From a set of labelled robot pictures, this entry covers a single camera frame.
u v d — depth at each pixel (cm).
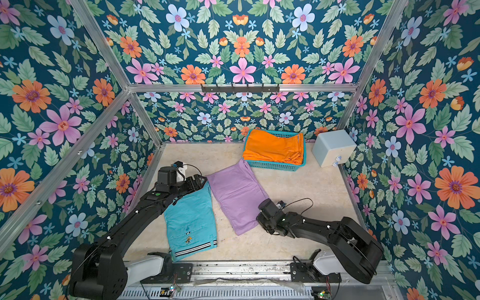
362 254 41
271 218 66
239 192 96
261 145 109
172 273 72
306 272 65
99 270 40
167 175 65
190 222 85
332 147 97
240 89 94
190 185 75
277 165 101
